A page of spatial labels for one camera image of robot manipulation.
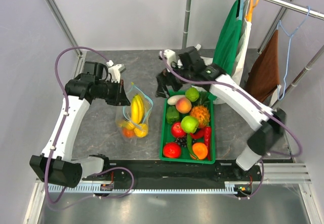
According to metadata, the light green bumpy fruit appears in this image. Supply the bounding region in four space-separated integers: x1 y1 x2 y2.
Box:
185 87 200 102

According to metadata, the orange pineapple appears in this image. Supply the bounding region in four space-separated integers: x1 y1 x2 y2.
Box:
190 92 211 128

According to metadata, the silver horizontal rack bar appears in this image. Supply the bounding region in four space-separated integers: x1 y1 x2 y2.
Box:
264 0 323 20

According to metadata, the light blue clothes hanger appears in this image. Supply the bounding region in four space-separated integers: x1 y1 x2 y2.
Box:
276 6 311 101

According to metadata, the green apple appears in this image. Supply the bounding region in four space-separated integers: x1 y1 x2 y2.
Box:
181 116 199 133

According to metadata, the orange fruit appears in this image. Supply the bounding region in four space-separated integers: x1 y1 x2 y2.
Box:
190 142 208 160

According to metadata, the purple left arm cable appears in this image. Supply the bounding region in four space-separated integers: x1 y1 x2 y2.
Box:
44 46 135 211

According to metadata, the yellow banana bunch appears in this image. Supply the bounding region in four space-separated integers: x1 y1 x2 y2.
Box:
131 95 144 124

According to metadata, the green hanging cloth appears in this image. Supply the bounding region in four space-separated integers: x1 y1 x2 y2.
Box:
203 0 244 76

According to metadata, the white radish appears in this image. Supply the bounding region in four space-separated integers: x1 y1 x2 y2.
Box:
167 95 185 106

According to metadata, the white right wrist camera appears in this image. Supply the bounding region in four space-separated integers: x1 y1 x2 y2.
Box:
159 50 178 67

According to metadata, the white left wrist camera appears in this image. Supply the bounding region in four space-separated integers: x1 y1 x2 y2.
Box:
106 60 126 83

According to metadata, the clear zip top bag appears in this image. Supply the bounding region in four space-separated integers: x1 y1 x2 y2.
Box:
115 83 153 142

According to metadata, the grey vertical rack pole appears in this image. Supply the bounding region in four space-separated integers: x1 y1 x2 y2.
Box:
182 0 191 49

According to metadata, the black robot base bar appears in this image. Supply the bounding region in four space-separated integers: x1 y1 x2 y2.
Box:
103 160 262 189

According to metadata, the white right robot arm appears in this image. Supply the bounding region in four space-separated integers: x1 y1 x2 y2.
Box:
155 47 286 181

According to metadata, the grey right rack pole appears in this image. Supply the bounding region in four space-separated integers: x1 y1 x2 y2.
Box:
280 45 324 98

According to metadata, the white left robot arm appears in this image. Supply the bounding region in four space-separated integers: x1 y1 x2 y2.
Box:
29 61 130 188

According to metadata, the black grape bunch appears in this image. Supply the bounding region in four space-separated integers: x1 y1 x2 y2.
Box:
176 137 187 148

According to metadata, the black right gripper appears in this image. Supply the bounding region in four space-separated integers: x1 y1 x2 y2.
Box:
155 60 193 99

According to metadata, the red chili pepper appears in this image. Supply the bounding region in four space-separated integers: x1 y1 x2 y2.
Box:
204 126 212 151

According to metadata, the dark green bell pepper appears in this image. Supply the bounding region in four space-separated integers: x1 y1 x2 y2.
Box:
166 106 180 124

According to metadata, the peach fruit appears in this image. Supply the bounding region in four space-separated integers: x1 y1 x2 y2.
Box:
176 97 192 114

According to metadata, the orange clothes hanger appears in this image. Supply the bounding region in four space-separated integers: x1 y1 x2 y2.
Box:
246 0 259 22

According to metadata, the red apple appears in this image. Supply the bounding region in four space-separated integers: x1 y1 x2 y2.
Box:
171 122 186 138

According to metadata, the green plastic tray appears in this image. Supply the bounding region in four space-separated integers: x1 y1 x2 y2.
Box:
159 91 216 164

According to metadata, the white hanging cloth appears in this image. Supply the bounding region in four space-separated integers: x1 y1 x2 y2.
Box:
231 0 252 85

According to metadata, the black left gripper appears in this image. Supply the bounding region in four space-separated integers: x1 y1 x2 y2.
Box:
95 79 130 107

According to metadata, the orange mini pumpkin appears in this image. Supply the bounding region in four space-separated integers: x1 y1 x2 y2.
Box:
122 127 136 139

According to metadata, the brown hanging towel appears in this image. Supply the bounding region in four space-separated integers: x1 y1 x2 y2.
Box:
245 30 280 103

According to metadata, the red tomato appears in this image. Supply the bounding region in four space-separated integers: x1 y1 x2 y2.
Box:
163 142 181 158

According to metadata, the green chili pepper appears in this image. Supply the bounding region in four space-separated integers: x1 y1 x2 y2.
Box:
186 133 199 160

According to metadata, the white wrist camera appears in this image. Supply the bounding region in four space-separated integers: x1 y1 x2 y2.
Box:
106 60 126 83
159 50 178 67

